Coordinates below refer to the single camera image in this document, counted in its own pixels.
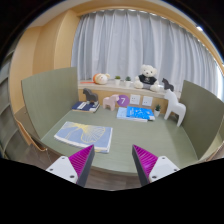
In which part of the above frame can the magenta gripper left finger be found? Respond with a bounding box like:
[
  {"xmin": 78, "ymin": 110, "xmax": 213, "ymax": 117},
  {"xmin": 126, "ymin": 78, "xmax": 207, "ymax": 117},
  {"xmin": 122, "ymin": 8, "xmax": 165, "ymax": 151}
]
[{"xmin": 47, "ymin": 145, "xmax": 95, "ymax": 187}]

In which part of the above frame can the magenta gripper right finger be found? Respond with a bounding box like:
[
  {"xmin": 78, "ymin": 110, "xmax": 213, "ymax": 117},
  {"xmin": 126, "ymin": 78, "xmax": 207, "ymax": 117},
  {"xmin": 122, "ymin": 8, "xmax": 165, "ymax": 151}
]
[{"xmin": 132, "ymin": 145, "xmax": 179, "ymax": 186}]

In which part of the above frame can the wooden chair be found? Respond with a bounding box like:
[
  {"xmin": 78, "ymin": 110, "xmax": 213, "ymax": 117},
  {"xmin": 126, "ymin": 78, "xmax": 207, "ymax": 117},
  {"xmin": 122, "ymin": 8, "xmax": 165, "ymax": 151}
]
[{"xmin": 15, "ymin": 118, "xmax": 52, "ymax": 164}]

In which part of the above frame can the small potted plant right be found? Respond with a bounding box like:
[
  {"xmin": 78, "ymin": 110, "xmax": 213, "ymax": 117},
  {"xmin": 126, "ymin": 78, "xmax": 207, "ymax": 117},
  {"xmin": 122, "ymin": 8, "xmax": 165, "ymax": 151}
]
[{"xmin": 154, "ymin": 104, "xmax": 161, "ymax": 117}]

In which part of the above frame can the small potted plant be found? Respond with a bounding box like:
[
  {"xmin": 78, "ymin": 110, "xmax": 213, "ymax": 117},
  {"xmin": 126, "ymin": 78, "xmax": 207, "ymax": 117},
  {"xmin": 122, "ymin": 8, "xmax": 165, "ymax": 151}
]
[
  {"xmin": 154, "ymin": 104, "xmax": 161, "ymax": 117},
  {"xmin": 125, "ymin": 76, "xmax": 131, "ymax": 87},
  {"xmin": 115, "ymin": 76, "xmax": 121, "ymax": 86}
]

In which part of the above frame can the dark blue book stack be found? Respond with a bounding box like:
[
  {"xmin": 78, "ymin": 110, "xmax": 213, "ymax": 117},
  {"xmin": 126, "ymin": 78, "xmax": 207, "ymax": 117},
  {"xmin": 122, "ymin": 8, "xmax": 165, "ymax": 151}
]
[{"xmin": 72, "ymin": 101, "xmax": 99, "ymax": 113}]

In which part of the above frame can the light blue book underneath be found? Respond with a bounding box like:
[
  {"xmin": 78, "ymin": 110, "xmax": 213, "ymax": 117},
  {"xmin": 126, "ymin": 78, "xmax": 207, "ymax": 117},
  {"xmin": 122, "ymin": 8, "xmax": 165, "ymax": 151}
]
[{"xmin": 117, "ymin": 107, "xmax": 147, "ymax": 122}]

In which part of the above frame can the white wooden horse figure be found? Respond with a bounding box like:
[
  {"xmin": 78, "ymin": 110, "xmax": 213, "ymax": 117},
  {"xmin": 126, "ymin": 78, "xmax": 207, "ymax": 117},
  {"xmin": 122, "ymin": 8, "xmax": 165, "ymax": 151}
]
[{"xmin": 164, "ymin": 89, "xmax": 186, "ymax": 126}]

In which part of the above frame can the purple round number sign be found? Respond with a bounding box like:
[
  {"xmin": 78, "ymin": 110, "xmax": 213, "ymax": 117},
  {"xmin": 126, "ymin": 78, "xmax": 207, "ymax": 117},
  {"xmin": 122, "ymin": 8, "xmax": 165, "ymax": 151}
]
[{"xmin": 117, "ymin": 95, "xmax": 130, "ymax": 107}]

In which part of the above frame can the dark grey horse figure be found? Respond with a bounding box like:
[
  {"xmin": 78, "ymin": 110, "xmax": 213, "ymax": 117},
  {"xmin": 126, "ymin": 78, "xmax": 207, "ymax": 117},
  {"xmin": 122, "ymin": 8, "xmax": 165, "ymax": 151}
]
[{"xmin": 83, "ymin": 88, "xmax": 98, "ymax": 102}]

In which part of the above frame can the pink wooden horse figure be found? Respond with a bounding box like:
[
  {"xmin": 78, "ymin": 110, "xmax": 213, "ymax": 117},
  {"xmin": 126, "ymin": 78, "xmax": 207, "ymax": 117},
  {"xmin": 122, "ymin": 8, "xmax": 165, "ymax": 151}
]
[{"xmin": 103, "ymin": 94, "xmax": 119, "ymax": 111}]

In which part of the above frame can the green left partition panel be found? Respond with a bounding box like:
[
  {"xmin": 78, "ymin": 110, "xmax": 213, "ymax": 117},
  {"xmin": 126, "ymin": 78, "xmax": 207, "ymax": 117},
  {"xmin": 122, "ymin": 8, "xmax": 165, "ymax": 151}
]
[{"xmin": 21, "ymin": 67, "xmax": 79, "ymax": 138}]

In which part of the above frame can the green partition panel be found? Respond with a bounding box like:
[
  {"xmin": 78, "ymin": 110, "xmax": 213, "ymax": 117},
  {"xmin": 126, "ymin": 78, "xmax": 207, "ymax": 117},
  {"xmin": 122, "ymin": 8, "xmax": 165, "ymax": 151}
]
[
  {"xmin": 21, "ymin": 67, "xmax": 79, "ymax": 138},
  {"xmin": 180, "ymin": 81, "xmax": 224, "ymax": 159}
]

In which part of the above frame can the green right partition panel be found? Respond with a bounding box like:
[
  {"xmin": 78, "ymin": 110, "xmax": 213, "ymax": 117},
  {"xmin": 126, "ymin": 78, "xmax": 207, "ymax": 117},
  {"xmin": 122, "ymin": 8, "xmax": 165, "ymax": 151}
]
[{"xmin": 180, "ymin": 81, "xmax": 224, "ymax": 159}]

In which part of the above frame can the small black horse figure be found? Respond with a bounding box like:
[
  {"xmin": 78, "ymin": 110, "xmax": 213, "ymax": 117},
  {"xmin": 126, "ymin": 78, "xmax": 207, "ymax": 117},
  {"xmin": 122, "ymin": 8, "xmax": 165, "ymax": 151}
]
[{"xmin": 162, "ymin": 78, "xmax": 174, "ymax": 92}]

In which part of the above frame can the white teddy bear black shirt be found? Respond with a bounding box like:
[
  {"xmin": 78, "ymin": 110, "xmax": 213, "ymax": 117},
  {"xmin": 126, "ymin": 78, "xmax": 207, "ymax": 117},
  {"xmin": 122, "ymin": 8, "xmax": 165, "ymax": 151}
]
[{"xmin": 134, "ymin": 64, "xmax": 159, "ymax": 92}]

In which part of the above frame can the small potted plant middle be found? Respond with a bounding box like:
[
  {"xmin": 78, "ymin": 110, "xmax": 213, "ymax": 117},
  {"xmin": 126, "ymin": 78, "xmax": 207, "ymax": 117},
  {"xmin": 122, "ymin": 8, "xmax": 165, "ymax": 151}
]
[{"xmin": 125, "ymin": 76, "xmax": 131, "ymax": 87}]

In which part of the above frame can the orange white plush toy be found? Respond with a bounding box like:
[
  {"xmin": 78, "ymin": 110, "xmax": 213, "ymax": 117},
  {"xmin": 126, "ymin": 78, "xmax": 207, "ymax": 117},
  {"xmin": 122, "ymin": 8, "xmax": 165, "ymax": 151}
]
[{"xmin": 93, "ymin": 73, "xmax": 110, "ymax": 85}]

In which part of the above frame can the small potted plant left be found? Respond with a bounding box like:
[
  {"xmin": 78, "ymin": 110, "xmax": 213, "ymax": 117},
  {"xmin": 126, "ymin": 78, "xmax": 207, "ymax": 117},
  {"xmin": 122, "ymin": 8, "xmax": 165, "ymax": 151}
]
[{"xmin": 115, "ymin": 76, "xmax": 121, "ymax": 86}]

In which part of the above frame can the white sheer curtain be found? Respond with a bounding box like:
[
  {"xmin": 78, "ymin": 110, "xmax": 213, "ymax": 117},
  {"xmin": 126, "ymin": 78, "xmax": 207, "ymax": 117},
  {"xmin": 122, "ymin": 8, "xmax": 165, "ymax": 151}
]
[{"xmin": 71, "ymin": 10, "xmax": 224, "ymax": 101}]

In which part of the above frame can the white wall socket right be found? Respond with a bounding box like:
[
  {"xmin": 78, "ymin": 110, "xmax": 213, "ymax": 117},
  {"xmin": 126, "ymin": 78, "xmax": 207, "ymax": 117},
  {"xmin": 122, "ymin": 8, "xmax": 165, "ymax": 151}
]
[{"xmin": 142, "ymin": 96, "xmax": 153, "ymax": 106}]

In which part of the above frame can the white wall socket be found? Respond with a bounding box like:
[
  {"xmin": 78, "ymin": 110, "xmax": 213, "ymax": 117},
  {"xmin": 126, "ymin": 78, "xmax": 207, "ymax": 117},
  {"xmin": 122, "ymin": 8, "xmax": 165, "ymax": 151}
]
[
  {"xmin": 142, "ymin": 96, "xmax": 153, "ymax": 106},
  {"xmin": 130, "ymin": 94, "xmax": 140, "ymax": 105}
]

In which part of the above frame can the white wall socket left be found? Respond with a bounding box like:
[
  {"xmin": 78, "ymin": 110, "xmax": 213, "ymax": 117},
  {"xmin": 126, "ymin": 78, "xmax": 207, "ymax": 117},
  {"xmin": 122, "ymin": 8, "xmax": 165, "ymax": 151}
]
[{"xmin": 130, "ymin": 94, "xmax": 140, "ymax": 105}]

